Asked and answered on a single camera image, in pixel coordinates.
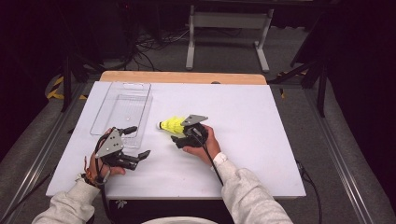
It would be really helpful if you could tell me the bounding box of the white metal stand frame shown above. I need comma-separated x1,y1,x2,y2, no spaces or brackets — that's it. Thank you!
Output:
185,4,275,73

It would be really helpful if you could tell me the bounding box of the bundle of floor cables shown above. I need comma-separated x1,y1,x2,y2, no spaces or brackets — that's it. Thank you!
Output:
122,26,191,73

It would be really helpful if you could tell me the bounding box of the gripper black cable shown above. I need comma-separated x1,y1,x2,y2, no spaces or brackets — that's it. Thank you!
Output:
94,136,113,224
191,129,225,187

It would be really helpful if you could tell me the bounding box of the black metal stand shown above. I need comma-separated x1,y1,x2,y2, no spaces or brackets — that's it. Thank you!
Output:
267,55,330,119
59,54,106,114

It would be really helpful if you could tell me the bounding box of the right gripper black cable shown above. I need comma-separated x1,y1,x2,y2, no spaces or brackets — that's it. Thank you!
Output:
191,129,225,187

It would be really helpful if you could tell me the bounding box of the person's dark clothing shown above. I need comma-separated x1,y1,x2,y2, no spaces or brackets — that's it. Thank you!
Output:
106,199,236,224

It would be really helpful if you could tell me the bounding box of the clear plastic container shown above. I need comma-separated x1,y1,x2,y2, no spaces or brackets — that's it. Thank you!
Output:
89,81,154,149

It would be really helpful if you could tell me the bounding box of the beaded bracelet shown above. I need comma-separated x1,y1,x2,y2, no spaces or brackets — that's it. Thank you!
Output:
80,155,106,189

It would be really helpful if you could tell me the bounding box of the person's right hand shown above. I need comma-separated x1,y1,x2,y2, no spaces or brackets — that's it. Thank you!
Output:
182,124,222,164

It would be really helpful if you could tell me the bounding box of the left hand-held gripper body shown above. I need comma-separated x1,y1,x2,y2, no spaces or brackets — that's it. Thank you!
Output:
93,128,142,172

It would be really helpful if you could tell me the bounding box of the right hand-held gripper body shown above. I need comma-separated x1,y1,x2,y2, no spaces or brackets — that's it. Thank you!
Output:
178,114,209,149

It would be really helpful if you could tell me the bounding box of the black cable beside table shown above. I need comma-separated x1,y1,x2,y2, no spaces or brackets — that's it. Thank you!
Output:
294,159,323,224

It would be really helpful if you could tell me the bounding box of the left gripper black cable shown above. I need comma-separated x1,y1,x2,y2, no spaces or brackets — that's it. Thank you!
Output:
94,136,113,224

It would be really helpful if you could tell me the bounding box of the wooden table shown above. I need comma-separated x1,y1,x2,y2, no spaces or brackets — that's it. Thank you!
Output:
99,70,268,86

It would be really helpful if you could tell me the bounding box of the person's left hand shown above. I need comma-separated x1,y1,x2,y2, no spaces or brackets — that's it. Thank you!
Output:
87,148,126,185

